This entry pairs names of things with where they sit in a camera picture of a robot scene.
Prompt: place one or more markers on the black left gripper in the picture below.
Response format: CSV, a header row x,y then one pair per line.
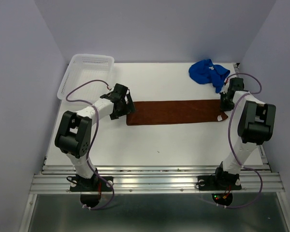
x,y
129,108

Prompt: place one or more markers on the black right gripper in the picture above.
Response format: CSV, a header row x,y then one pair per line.
x,y
224,107

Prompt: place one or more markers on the brown towel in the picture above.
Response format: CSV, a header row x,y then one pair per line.
x,y
175,112

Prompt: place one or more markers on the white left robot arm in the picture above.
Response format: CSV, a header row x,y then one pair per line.
x,y
75,139

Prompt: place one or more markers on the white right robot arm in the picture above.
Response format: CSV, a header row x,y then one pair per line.
x,y
251,124

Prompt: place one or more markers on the blue towel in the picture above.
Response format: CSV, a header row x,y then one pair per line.
x,y
205,72

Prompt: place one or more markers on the white plastic basket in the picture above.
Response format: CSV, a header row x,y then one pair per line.
x,y
83,68

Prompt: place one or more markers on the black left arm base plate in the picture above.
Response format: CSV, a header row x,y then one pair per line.
x,y
104,184

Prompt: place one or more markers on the aluminium rail frame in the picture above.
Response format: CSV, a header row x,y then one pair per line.
x,y
155,171

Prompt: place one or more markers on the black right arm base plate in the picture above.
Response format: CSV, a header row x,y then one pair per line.
x,y
213,183

